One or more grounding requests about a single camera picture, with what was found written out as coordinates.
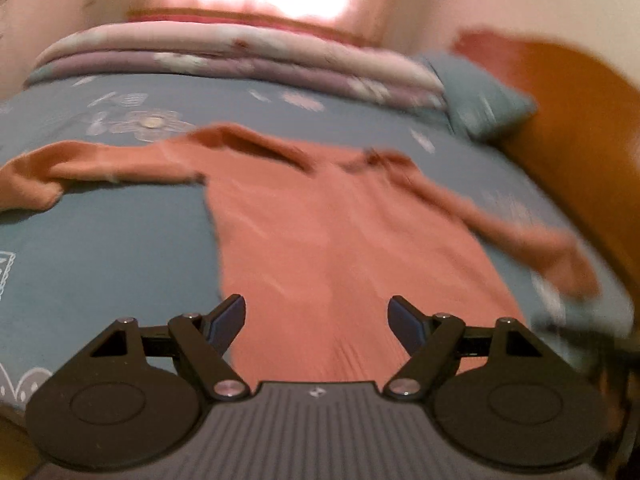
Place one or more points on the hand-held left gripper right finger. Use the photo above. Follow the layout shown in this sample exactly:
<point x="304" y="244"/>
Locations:
<point x="405" y="325"/>

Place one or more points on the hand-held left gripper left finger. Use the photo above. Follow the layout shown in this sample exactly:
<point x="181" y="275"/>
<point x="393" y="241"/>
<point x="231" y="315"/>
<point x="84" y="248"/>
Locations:
<point x="227" y="322"/>

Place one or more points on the orange striped sweater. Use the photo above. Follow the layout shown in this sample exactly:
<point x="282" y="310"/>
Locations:
<point x="310" y="230"/>

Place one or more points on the blue printed pillow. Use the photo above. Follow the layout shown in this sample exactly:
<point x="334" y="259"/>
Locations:
<point x="480" y="100"/>

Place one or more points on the wooden headboard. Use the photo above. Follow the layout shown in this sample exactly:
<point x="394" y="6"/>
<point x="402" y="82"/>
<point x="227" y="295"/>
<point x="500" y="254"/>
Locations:
<point x="575" y="125"/>

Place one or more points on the folded floral quilt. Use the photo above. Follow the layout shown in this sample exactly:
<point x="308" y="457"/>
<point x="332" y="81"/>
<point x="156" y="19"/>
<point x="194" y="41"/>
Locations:
<point x="225" y="55"/>

